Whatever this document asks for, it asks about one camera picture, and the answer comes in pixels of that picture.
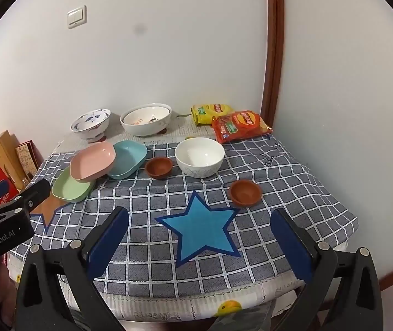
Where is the large white bowl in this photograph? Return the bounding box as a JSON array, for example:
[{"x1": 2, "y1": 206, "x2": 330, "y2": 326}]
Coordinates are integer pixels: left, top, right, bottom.
[{"x1": 120, "y1": 103, "x2": 173, "y2": 136}]

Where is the brown wooden door frame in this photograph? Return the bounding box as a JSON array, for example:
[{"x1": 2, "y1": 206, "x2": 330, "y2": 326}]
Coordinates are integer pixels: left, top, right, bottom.
[{"x1": 261, "y1": 0, "x2": 285, "y2": 121}]

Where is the pink cloth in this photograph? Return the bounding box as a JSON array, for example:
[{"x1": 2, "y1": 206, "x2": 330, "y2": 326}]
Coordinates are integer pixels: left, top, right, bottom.
[{"x1": 0, "y1": 258, "x2": 20, "y2": 328}]

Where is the green square dish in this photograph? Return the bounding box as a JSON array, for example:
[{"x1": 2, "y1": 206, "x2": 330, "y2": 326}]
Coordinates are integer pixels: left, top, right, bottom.
[{"x1": 52, "y1": 167, "x2": 96, "y2": 203}]

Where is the white printed tablecloth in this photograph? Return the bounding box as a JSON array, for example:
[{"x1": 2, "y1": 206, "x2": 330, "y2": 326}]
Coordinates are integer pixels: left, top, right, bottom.
[{"x1": 5, "y1": 112, "x2": 349, "y2": 328}]

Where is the plain white bowl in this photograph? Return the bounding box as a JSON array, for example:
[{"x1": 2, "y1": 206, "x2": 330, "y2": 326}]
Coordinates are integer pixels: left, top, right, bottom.
[{"x1": 175, "y1": 137, "x2": 225, "y2": 179}]

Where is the grey checked star cloth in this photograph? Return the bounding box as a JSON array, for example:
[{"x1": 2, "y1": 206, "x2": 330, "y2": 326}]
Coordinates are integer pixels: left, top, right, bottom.
[{"x1": 10, "y1": 133, "x2": 358, "y2": 299}]

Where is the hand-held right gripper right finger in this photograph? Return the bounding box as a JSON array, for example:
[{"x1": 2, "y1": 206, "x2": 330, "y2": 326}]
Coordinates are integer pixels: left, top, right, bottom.
[{"x1": 270, "y1": 208, "x2": 385, "y2": 331}]

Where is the red-edged patterned notebook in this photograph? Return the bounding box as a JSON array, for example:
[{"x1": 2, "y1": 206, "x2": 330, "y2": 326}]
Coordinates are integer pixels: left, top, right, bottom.
[{"x1": 15, "y1": 140, "x2": 40, "y2": 183}]

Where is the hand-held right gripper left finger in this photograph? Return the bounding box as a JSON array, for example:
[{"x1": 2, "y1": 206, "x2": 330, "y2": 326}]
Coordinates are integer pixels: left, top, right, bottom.
[{"x1": 17, "y1": 206, "x2": 130, "y2": 331}]

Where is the small brown bowl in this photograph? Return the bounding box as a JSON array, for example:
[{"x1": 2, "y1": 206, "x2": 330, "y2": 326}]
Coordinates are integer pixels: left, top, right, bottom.
[
  {"x1": 230, "y1": 179, "x2": 263, "y2": 208},
  {"x1": 145, "y1": 157, "x2": 174, "y2": 179}
]

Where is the pink square dish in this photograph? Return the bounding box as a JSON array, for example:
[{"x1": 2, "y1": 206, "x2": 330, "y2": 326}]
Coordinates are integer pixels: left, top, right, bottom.
[{"x1": 70, "y1": 142, "x2": 117, "y2": 183}]

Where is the blue crane patterned bowl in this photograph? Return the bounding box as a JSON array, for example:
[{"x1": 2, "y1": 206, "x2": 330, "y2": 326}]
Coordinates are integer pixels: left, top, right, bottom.
[{"x1": 71, "y1": 108, "x2": 112, "y2": 143}]

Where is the white light switch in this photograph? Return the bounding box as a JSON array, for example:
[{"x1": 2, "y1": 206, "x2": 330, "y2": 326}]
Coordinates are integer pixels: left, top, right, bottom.
[{"x1": 67, "y1": 5, "x2": 88, "y2": 30}]

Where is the red chip bag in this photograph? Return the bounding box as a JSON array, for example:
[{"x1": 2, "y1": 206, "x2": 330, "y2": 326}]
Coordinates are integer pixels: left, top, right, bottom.
[{"x1": 212, "y1": 111, "x2": 273, "y2": 144}]

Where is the yellow chip bag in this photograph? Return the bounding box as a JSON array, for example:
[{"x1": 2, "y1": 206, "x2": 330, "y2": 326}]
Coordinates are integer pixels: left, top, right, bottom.
[{"x1": 190, "y1": 103, "x2": 235, "y2": 127}]

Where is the teal square dish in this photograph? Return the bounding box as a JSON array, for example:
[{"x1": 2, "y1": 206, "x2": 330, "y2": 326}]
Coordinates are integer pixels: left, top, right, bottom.
[{"x1": 107, "y1": 140, "x2": 148, "y2": 180}]

